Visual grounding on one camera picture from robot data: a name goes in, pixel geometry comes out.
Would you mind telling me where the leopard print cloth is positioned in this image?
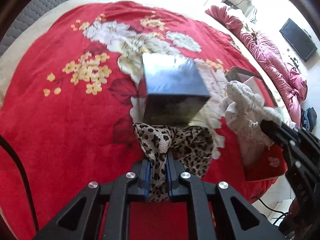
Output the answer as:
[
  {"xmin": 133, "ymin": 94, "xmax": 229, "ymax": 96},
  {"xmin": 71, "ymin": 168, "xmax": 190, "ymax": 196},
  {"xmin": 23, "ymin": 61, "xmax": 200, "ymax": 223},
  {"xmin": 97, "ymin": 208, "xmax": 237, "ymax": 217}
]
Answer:
[{"xmin": 133, "ymin": 123, "xmax": 214, "ymax": 202}]

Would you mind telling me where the white dotted cloth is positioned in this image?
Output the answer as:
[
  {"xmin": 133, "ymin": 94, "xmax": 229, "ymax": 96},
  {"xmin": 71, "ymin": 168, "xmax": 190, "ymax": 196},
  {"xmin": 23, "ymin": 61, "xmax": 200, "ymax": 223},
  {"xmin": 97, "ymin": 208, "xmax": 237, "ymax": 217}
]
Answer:
[{"xmin": 225, "ymin": 81, "xmax": 281, "ymax": 166}]

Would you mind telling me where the red tissue pack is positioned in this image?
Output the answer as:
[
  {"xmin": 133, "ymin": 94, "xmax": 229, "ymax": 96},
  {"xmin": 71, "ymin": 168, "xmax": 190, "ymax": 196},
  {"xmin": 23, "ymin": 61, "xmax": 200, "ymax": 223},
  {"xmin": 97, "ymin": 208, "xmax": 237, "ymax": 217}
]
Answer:
[{"xmin": 244, "ymin": 144, "xmax": 287, "ymax": 182}]

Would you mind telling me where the pink quilted comforter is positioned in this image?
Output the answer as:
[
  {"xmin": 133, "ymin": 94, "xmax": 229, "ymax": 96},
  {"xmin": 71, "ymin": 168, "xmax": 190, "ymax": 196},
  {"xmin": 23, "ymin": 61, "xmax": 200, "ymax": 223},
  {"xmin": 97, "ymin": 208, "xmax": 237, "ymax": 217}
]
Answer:
[{"xmin": 206, "ymin": 3, "xmax": 308, "ymax": 125}]

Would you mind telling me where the dark blue square box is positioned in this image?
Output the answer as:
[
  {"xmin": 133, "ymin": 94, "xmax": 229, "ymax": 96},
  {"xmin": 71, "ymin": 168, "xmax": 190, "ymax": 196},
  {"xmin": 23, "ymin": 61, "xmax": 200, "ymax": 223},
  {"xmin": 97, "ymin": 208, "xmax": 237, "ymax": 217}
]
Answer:
[{"xmin": 138, "ymin": 53, "xmax": 210, "ymax": 126}]

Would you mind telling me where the red floral blanket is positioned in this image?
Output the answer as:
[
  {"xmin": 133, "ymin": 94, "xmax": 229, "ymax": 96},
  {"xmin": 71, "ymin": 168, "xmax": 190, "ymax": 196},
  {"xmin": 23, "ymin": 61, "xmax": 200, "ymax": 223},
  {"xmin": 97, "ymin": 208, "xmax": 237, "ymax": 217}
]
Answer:
[{"xmin": 1, "ymin": 2, "xmax": 277, "ymax": 227}]

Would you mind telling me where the grey quilted headboard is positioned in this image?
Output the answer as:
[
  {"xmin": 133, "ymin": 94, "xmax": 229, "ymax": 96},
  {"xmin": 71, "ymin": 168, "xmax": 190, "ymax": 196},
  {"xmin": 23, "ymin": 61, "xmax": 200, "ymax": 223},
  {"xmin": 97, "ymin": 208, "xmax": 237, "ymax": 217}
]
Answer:
[{"xmin": 1, "ymin": 0, "xmax": 67, "ymax": 54}]

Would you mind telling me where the wall mounted black television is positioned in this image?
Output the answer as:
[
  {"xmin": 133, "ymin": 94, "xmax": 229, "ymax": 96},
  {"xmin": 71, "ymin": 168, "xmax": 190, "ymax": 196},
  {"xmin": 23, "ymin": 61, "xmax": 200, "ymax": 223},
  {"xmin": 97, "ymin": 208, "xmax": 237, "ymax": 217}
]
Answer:
[{"xmin": 279, "ymin": 18, "xmax": 317, "ymax": 62}]

